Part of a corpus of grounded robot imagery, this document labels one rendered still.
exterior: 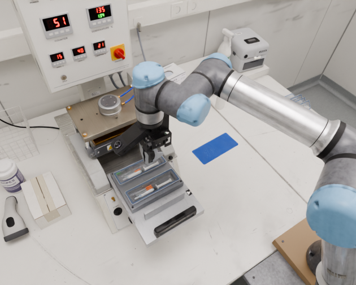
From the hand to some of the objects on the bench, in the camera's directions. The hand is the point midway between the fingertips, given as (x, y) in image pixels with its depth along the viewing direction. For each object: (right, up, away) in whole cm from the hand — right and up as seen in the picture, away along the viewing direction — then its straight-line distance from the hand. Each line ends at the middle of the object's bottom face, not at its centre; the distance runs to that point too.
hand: (146, 162), depth 90 cm
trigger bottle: (+37, +52, +84) cm, 106 cm away
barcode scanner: (-54, -24, +20) cm, 62 cm away
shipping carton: (-42, -19, +25) cm, 53 cm away
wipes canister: (-59, -12, +30) cm, 67 cm away
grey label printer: (+51, +59, +91) cm, 120 cm away
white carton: (+2, +40, +72) cm, 82 cm away
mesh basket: (-71, +4, +42) cm, 83 cm away
